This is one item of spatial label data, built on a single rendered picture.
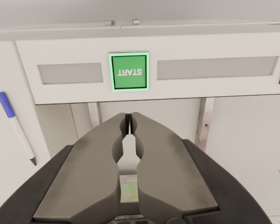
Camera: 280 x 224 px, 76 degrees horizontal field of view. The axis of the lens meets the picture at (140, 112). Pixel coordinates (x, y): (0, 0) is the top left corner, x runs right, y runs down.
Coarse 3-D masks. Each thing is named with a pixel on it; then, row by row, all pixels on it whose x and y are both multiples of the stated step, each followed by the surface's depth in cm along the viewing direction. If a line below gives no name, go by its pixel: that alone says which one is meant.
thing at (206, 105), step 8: (200, 104) 45; (208, 104) 42; (200, 112) 45; (208, 112) 43; (200, 120) 45; (208, 120) 44; (200, 128) 46; (208, 128) 45; (200, 136) 46; (200, 144) 47
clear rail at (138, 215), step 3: (138, 213) 53; (117, 216) 52; (120, 216) 52; (123, 216) 52; (126, 216) 52; (129, 216) 52; (132, 216) 52; (135, 216) 52; (138, 216) 52; (141, 216) 52; (114, 219) 52; (117, 219) 52; (120, 219) 52; (123, 219) 52; (126, 219) 52; (129, 219) 52; (132, 219) 52
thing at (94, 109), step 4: (88, 104) 40; (92, 104) 40; (96, 104) 41; (88, 108) 41; (92, 108) 41; (96, 108) 41; (92, 112) 41; (96, 112) 41; (92, 116) 42; (96, 116) 42; (100, 116) 45; (92, 120) 42; (96, 120) 42; (100, 120) 44; (92, 124) 43; (96, 124) 43
